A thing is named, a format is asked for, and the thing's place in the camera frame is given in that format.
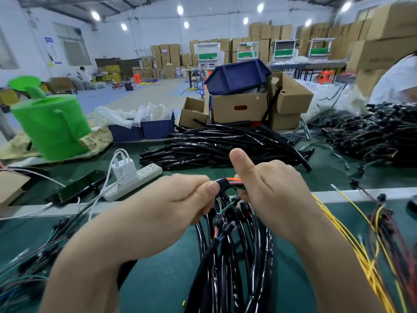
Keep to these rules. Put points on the white power strip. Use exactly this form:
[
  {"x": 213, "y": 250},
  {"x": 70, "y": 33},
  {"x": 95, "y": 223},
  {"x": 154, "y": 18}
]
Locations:
[{"x": 143, "y": 175}]

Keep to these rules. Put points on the clear plastic bags with parts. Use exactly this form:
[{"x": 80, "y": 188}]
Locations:
[{"x": 130, "y": 114}]

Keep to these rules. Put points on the wall of stacked cardboard boxes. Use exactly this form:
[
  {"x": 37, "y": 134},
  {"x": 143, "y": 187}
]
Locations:
[{"x": 260, "y": 34}]

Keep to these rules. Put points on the stack of large cardboard boxes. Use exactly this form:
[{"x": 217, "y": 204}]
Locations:
[{"x": 384, "y": 45}]

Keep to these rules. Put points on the brown cardboard box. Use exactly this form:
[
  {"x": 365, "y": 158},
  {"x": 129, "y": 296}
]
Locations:
[{"x": 61, "y": 85}]

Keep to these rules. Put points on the person's right thumb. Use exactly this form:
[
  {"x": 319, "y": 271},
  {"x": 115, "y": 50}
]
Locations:
[{"x": 245, "y": 167}]

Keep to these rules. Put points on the white workstation rack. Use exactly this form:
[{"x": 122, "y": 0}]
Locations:
[
  {"x": 208, "y": 53},
  {"x": 284, "y": 50},
  {"x": 321, "y": 48},
  {"x": 248, "y": 52}
]

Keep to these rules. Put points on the group of ceiling lamps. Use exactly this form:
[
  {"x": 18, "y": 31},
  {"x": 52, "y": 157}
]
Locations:
[{"x": 180, "y": 10}]

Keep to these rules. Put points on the person's left forearm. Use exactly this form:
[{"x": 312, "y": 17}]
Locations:
[{"x": 97, "y": 264}]

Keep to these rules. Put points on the tall open cardboard box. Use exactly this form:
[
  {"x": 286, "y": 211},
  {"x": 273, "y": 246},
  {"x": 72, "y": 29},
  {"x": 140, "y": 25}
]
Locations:
[{"x": 291, "y": 97}]

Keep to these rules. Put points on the black smartphone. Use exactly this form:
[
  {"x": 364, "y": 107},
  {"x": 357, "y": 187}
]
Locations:
[{"x": 76, "y": 188}]

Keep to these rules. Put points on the yellow plastic crate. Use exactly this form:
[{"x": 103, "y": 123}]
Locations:
[{"x": 8, "y": 97}]

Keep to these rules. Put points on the blue metal cart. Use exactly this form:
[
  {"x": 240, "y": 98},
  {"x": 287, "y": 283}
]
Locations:
[{"x": 200, "y": 83}]

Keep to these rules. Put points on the dark blue plastic bin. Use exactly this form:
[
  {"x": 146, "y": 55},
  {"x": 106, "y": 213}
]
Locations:
[{"x": 236, "y": 76}]

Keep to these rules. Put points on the small blue storage box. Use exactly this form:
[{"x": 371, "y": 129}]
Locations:
[{"x": 125, "y": 133}]

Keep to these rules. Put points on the orange plastic stool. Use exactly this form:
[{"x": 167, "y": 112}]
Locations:
[
  {"x": 137, "y": 78},
  {"x": 325, "y": 77}
]

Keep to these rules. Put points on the white charger plug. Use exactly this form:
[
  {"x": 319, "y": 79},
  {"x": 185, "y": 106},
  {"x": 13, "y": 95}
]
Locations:
[{"x": 125, "y": 171}]

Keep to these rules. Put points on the person's right hand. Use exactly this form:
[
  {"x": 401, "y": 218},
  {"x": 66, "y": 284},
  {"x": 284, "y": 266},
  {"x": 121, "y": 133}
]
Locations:
[{"x": 280, "y": 198}]

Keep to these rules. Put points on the pile of black tubes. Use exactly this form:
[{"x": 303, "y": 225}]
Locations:
[{"x": 221, "y": 143}]

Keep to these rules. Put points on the person's left thumb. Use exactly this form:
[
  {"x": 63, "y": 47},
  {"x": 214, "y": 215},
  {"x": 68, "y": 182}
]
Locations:
[{"x": 204, "y": 199}]

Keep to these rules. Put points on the green plastic watering can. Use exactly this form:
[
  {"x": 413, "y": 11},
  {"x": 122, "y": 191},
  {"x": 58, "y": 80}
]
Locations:
[{"x": 52, "y": 127}]

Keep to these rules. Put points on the brown wrapping paper sheet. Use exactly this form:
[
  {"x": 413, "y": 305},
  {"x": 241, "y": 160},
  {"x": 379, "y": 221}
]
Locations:
[{"x": 97, "y": 138}]

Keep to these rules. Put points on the person's right forearm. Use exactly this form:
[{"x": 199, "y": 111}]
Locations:
[{"x": 332, "y": 273}]

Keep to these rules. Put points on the large window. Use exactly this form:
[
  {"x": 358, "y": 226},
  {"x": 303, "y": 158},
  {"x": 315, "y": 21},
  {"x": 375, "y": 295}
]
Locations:
[{"x": 73, "y": 45}]

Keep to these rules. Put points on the person's left hand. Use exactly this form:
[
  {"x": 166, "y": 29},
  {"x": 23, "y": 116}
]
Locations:
[{"x": 156, "y": 215}]

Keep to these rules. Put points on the wall poster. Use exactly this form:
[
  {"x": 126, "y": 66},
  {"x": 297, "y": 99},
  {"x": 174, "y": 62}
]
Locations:
[{"x": 52, "y": 50}]

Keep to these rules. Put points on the small open cardboard box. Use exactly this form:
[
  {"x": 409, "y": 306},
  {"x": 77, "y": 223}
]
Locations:
[{"x": 192, "y": 115}]

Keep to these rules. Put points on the large blue storage box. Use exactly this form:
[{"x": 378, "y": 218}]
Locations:
[{"x": 158, "y": 128}]

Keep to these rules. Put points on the grey work table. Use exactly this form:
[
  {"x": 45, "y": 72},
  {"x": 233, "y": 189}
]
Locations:
[{"x": 309, "y": 65}]

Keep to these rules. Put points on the stack of yellow crates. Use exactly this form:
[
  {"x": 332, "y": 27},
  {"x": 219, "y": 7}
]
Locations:
[{"x": 113, "y": 73}]

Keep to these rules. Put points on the flat cardboard piece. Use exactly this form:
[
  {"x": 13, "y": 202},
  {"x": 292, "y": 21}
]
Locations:
[{"x": 11, "y": 185}]

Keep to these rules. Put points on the heap of clear plastic bags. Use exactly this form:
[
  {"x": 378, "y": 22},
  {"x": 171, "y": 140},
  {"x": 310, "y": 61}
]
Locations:
[{"x": 332, "y": 97}]

